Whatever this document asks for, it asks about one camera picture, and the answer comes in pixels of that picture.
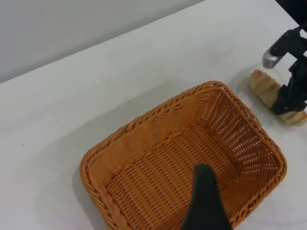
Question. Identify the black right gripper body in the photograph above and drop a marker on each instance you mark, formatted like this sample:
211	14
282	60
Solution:
296	40

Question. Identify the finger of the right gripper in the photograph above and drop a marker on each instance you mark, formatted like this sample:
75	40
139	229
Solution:
290	98

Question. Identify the orange woven wicker basket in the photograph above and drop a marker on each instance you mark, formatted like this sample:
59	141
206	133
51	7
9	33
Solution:
168	167

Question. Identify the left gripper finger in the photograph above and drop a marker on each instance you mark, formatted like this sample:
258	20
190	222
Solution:
206	203

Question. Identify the ridged long bread loaf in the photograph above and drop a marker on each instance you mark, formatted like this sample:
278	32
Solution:
263	88

